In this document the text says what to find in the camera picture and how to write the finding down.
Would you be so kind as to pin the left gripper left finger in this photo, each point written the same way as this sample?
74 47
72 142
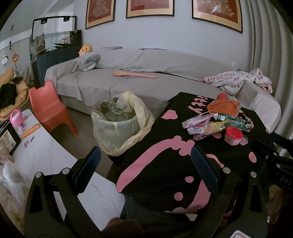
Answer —
84 169

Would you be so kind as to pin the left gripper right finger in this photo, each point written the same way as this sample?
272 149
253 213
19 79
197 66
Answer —
204 169

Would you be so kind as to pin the orange snack bag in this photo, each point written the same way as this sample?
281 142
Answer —
229 107

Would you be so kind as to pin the trash bin with yellow bag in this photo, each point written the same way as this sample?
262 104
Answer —
120 122

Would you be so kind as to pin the red lid pink container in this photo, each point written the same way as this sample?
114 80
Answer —
233 136

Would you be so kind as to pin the orange pencil case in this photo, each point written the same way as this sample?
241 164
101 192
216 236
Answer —
31 130

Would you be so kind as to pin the red plastic kids chair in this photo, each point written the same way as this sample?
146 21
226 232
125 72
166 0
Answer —
49 109

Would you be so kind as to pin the red ball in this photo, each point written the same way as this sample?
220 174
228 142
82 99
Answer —
222 96

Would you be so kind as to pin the pink toy bucket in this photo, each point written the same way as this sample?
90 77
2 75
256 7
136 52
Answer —
16 118

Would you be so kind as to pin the pink floral blanket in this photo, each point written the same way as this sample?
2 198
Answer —
231 82

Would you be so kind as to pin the grey covered sofa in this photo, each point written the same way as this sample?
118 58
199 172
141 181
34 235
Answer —
176 72

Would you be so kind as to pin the pink long shoehorn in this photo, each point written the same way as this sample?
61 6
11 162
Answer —
123 73

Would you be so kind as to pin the grey plush toy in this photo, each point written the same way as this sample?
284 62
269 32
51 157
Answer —
88 61

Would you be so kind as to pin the yellow floor cushion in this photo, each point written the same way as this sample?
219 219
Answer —
14 93

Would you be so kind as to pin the orange plush toy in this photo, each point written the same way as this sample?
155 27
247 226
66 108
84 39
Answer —
85 49

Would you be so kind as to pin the glass fish tank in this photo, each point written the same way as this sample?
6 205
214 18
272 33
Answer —
47 42

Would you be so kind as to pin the right framed red picture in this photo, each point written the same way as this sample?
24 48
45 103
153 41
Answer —
226 13

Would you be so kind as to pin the framed red picture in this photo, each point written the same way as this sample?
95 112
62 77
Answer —
99 12
141 8
226 13

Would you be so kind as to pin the left framed red picture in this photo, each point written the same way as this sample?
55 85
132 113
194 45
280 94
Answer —
99 12

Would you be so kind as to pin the middle framed red picture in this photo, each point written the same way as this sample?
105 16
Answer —
141 8

